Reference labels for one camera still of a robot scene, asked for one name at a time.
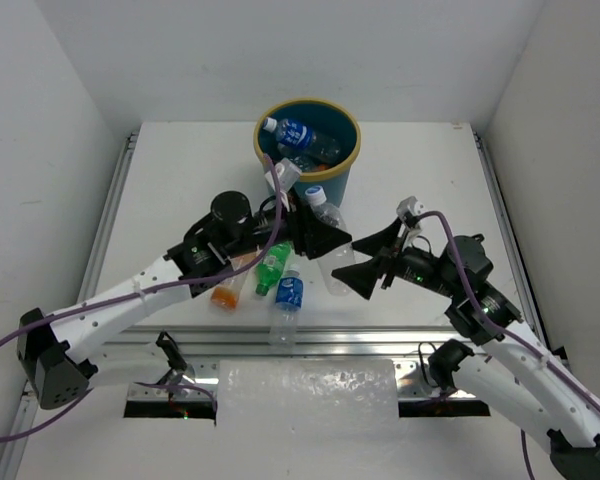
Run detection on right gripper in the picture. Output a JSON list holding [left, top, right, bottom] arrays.
[[332, 215, 461, 299]]

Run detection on clear bottle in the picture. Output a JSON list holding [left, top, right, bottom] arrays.
[[283, 154, 323, 173], [305, 185, 355, 296]]

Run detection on green plastic bottle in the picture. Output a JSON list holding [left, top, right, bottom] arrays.
[[255, 242, 292, 297]]

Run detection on blue label bottle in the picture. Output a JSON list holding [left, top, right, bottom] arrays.
[[261, 117, 341, 165], [269, 263, 304, 349]]

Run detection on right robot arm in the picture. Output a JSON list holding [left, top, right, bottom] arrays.
[[332, 217, 600, 479]]

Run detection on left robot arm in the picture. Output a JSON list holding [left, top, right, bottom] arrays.
[[17, 191, 352, 410]]

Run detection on teal bin with yellow rim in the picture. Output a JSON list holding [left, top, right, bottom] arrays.
[[253, 98, 361, 206]]

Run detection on white front cover plate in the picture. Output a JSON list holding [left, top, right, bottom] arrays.
[[217, 359, 398, 431]]

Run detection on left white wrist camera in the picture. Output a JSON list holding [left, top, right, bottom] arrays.
[[274, 158, 302, 193]]

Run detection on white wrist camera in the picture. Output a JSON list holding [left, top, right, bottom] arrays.
[[274, 158, 302, 193], [396, 196, 425, 239]]

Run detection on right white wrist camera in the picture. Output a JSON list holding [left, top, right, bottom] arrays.
[[396, 196, 425, 239]]

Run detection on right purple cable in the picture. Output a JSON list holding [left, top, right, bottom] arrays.
[[414, 209, 600, 480]]

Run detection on purple cable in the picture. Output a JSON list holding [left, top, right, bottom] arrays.
[[0, 153, 287, 444], [414, 209, 600, 480]]

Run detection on aluminium front rail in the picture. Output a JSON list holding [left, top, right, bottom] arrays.
[[62, 324, 576, 401]]

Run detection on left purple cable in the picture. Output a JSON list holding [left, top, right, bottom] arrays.
[[0, 153, 287, 444]]

